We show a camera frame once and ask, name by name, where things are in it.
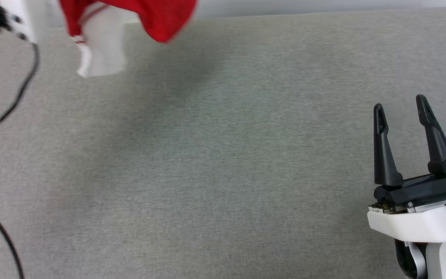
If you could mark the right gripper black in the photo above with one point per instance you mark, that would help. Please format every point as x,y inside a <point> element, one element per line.
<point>424,190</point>

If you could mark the red and white basketball jersey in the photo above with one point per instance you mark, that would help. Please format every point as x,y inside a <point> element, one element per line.
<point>161,17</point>

